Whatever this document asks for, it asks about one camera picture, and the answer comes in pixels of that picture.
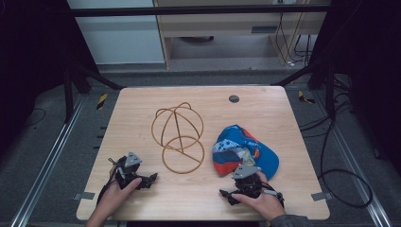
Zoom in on grey tape piece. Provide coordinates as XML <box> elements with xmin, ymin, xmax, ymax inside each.
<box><xmin>72</xmin><ymin>191</ymin><xmax>96</xmax><ymax>201</ymax></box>
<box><xmin>310</xmin><ymin>191</ymin><xmax>334</xmax><ymax>202</ymax></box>

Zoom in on gold wire hat stand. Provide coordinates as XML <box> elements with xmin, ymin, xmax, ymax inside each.
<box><xmin>150</xmin><ymin>101</ymin><xmax>206</xmax><ymax>175</ymax></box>

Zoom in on right hand-held gripper cable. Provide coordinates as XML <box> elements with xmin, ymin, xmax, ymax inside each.
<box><xmin>260</xmin><ymin>181</ymin><xmax>286</xmax><ymax>208</ymax></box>

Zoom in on metal floor rail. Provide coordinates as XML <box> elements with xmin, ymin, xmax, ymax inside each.
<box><xmin>9</xmin><ymin>94</ymin><xmax>88</xmax><ymax>227</ymax></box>
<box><xmin>311</xmin><ymin>91</ymin><xmax>393</xmax><ymax>227</ymax></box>

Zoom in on hand-held gripper cable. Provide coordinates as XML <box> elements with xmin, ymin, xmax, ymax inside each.
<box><xmin>260</xmin><ymin>181</ymin><xmax>286</xmax><ymax>208</ymax></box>
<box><xmin>96</xmin><ymin>169</ymin><xmax>118</xmax><ymax>205</ymax></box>

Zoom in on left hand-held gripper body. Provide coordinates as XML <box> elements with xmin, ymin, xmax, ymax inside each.
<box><xmin>108</xmin><ymin>151</ymin><xmax>151</xmax><ymax>190</ymax></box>

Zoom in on person's left hand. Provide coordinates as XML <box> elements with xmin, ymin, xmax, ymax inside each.
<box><xmin>98</xmin><ymin>177</ymin><xmax>144</xmax><ymax>219</ymax></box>

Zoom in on blue red baseball cap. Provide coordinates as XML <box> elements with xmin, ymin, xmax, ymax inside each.
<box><xmin>211</xmin><ymin>124</ymin><xmax>281</xmax><ymax>181</ymax></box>

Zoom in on black curtain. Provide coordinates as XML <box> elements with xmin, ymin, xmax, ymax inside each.
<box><xmin>306</xmin><ymin>0</ymin><xmax>401</xmax><ymax>178</ymax></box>
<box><xmin>0</xmin><ymin>0</ymin><xmax>98</xmax><ymax>159</ymax></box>

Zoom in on black metal stand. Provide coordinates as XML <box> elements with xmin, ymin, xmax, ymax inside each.
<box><xmin>61</xmin><ymin>60</ymin><xmax>126</xmax><ymax>125</ymax></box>
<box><xmin>270</xmin><ymin>60</ymin><xmax>337</xmax><ymax>118</ymax></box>

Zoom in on hanging black cables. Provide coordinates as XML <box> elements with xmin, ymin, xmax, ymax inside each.
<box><xmin>274</xmin><ymin>11</ymin><xmax>314</xmax><ymax>68</ymax></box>

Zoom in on left hand-held gripper cable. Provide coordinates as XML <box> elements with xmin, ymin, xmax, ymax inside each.
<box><xmin>96</xmin><ymin>169</ymin><xmax>118</xmax><ymax>205</ymax></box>

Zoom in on yellow black striped tape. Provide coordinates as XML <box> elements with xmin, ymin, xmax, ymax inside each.
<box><xmin>297</xmin><ymin>90</ymin><xmax>317</xmax><ymax>105</ymax></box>
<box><xmin>96</xmin><ymin>93</ymin><xmax>109</xmax><ymax>111</ymax></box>

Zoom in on black frame crossbar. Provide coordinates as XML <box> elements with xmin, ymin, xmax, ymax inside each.
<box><xmin>64</xmin><ymin>3</ymin><xmax>333</xmax><ymax>18</ymax></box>

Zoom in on person's right hand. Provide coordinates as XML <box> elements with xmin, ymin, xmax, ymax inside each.
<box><xmin>231</xmin><ymin>171</ymin><xmax>288</xmax><ymax>222</ymax></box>

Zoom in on thin black floor cable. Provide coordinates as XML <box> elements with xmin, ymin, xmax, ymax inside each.
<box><xmin>22</xmin><ymin>107</ymin><xmax>47</xmax><ymax>128</ymax></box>

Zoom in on light wooden desk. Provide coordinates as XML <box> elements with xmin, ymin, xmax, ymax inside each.
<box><xmin>152</xmin><ymin>0</ymin><xmax>332</xmax><ymax>70</ymax></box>

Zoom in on long black floor cable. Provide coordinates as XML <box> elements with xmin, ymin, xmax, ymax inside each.
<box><xmin>298</xmin><ymin>91</ymin><xmax>375</xmax><ymax>210</ymax></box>

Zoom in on white cabinet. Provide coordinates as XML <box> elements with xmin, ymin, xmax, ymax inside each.
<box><xmin>66</xmin><ymin>0</ymin><xmax>166</xmax><ymax>66</ymax></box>

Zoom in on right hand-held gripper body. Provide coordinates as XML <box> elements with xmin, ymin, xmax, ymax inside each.
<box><xmin>231</xmin><ymin>163</ymin><xmax>268</xmax><ymax>201</ymax></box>

